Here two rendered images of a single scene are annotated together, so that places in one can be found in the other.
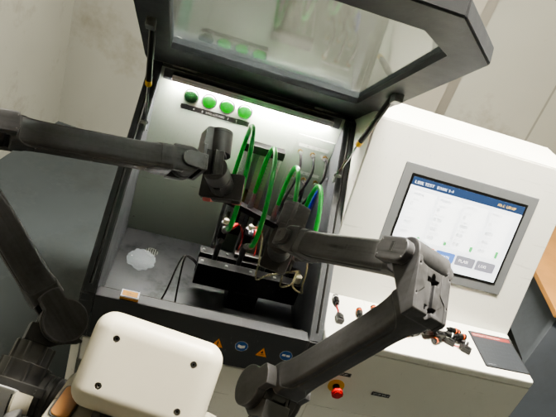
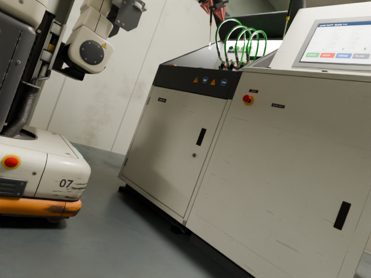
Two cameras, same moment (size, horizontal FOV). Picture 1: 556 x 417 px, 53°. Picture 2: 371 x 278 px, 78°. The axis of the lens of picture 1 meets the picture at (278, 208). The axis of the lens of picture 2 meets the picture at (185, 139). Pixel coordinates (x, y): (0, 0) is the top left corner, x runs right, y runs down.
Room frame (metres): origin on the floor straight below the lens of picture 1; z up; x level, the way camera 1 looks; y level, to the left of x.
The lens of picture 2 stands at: (0.44, -1.14, 0.52)
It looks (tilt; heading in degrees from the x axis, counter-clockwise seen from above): 0 degrees down; 53
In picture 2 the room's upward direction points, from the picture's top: 20 degrees clockwise
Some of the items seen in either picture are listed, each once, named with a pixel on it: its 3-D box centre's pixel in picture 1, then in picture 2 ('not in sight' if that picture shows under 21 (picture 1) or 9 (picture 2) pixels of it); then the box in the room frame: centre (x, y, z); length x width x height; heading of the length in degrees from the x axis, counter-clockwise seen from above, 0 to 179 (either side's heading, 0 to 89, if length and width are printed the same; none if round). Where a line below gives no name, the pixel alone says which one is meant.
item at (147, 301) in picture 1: (199, 333); (191, 80); (1.26, 0.09, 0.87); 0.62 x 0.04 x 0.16; 101
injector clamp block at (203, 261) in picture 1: (244, 283); not in sight; (1.51, 0.02, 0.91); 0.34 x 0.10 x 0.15; 101
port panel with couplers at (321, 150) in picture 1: (302, 179); not in sight; (1.80, -0.05, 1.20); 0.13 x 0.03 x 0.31; 101
